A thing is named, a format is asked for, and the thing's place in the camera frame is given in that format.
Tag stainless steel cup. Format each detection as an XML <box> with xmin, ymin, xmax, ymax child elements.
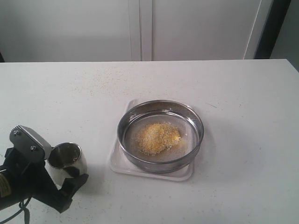
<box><xmin>47</xmin><ymin>142</ymin><xmax>87</xmax><ymax>186</ymax></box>

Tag yellow millet grain pile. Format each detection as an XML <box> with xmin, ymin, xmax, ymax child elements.
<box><xmin>136</xmin><ymin>122</ymin><xmax>181</xmax><ymax>155</ymax></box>

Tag black flat cable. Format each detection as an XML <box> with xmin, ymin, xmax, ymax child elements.
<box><xmin>0</xmin><ymin>197</ymin><xmax>32</xmax><ymax>224</ymax></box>

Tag round stainless steel sieve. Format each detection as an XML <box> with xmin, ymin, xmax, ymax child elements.
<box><xmin>117</xmin><ymin>99</ymin><xmax>205</xmax><ymax>174</ymax></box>

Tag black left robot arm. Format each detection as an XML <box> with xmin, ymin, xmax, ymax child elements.
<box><xmin>0</xmin><ymin>125</ymin><xmax>89</xmax><ymax>213</ymax></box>

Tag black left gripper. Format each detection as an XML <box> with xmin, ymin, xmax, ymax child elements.
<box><xmin>4</xmin><ymin>125</ymin><xmax>89</xmax><ymax>213</ymax></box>

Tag white cabinet doors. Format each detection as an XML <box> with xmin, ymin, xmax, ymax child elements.
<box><xmin>0</xmin><ymin>0</ymin><xmax>272</xmax><ymax>62</ymax></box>

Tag white square plastic tray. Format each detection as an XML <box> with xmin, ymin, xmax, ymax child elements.
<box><xmin>109</xmin><ymin>99</ymin><xmax>196</xmax><ymax>182</ymax></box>

